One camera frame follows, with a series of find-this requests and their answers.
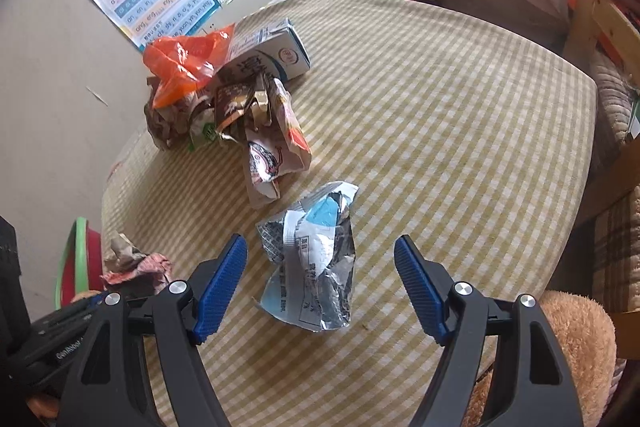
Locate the silver wrapper blue print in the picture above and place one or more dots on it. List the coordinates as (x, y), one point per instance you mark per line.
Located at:
(310, 267)

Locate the peach plush cushion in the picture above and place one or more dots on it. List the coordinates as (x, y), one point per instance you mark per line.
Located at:
(575, 342)

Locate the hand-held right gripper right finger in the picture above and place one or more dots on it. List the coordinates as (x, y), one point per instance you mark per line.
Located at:
(420, 292)

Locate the green clear wrapper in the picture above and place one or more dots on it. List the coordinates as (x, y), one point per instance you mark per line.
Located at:
(205, 132)

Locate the brown patterned wrapper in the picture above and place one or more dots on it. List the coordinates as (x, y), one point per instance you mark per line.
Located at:
(160, 122)

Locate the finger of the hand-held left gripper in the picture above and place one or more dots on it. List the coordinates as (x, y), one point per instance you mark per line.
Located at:
(75, 307)
(62, 352)

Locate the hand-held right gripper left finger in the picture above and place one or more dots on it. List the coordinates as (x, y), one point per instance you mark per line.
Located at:
(222, 287)

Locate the orange plastic wrapper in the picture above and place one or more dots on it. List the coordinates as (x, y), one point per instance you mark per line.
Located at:
(185, 62)

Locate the green basin red inside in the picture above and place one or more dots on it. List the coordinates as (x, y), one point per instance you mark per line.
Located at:
(75, 257)

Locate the wooden chair frame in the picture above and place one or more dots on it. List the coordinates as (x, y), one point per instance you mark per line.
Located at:
(600, 12)

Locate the white milk carton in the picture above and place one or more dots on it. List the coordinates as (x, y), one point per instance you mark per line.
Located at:
(280, 52)

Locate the brown shiny wrapper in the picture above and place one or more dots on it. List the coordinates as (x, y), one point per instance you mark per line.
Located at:
(235, 102)

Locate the cartoon print snack wrapper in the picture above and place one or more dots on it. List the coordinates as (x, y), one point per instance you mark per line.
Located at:
(275, 147)

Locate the beige striped tablecloth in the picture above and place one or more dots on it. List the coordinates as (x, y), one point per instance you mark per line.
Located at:
(425, 132)

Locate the red patterned paper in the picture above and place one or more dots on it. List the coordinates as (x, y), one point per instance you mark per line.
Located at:
(135, 264)

